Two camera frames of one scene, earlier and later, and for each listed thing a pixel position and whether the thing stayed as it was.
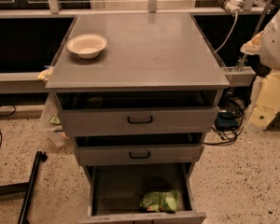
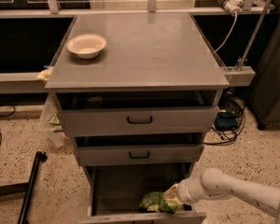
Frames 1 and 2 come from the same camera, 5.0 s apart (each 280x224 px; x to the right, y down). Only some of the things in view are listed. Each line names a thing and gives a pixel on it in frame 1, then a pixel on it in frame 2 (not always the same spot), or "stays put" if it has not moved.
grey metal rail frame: x=37 y=82 stays put
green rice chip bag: x=160 y=202 stays put
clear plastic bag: x=52 y=123 stays put
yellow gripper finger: x=253 y=47 to x=172 y=193
